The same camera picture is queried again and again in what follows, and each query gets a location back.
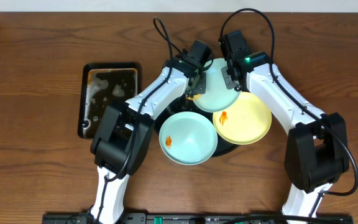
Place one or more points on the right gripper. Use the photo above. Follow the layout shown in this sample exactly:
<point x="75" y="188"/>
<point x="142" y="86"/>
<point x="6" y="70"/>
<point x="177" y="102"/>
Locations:
<point x="229" y="83"/>

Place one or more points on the green and yellow sponge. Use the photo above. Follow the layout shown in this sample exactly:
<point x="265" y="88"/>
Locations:
<point x="192" y="97"/>

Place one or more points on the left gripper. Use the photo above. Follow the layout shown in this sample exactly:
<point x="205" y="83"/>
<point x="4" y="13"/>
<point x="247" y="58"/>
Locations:
<point x="198" y="86"/>

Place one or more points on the light blue plate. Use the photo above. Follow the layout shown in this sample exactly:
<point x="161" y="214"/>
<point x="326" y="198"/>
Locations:
<point x="217" y="97"/>
<point x="188" y="138"/>

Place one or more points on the black rectangular water tray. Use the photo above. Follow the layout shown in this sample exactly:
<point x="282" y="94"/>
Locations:
<point x="101" y="84"/>

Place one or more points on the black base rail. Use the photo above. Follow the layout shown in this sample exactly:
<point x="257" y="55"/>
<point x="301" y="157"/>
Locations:
<point x="142" y="218"/>

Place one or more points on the black round tray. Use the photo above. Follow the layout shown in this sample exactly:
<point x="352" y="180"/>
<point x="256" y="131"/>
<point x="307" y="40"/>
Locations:
<point x="182" y="104"/>

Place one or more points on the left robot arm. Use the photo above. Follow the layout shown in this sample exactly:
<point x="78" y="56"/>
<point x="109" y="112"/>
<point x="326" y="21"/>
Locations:
<point x="123" y="136"/>

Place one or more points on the yellow plate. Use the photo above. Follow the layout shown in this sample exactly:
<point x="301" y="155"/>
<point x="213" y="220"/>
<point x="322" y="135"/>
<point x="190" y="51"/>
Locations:
<point x="246" y="121"/>

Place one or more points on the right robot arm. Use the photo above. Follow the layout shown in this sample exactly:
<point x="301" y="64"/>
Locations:
<point x="316" y="154"/>

